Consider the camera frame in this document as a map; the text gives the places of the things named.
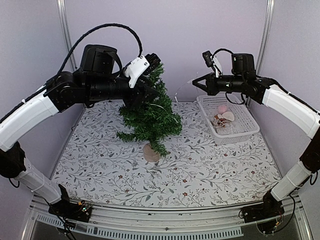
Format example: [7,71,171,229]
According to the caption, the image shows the right aluminium frame post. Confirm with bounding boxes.
[244,0,276,105]

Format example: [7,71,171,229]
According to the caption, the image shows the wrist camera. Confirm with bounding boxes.
[202,50,213,68]
[143,53,161,76]

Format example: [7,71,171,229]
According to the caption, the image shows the pink pompom ornament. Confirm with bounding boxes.
[217,105,228,115]

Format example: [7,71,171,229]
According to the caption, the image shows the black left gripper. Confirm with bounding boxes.
[85,67,160,110]

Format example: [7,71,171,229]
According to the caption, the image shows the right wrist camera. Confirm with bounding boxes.
[202,50,213,68]

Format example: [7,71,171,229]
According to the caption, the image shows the front aluminium rail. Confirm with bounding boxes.
[21,194,315,240]

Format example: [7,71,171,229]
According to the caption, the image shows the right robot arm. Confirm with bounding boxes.
[192,50,320,218]

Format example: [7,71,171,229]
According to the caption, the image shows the aluminium frame post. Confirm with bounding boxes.
[56,0,78,71]
[244,0,276,105]

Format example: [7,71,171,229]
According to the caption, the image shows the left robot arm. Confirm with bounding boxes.
[0,44,161,217]

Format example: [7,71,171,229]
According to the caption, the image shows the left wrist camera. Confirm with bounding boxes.
[143,53,161,76]

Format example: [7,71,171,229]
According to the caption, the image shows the small green christmas tree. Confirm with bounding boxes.
[116,63,182,163]

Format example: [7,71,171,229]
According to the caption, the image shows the left aluminium frame post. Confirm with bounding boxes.
[56,0,78,71]

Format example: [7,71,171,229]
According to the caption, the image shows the clear led light string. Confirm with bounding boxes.
[149,73,241,136]

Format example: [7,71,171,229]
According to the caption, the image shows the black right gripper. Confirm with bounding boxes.
[192,71,246,96]

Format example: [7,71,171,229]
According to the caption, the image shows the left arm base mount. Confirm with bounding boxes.
[48,199,92,223]

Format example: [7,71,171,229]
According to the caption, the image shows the white plastic basket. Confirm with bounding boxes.
[196,93,260,145]

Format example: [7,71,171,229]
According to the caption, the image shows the orange brown ornament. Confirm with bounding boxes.
[210,118,221,128]

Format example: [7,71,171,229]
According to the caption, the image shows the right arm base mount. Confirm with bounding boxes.
[238,203,285,235]

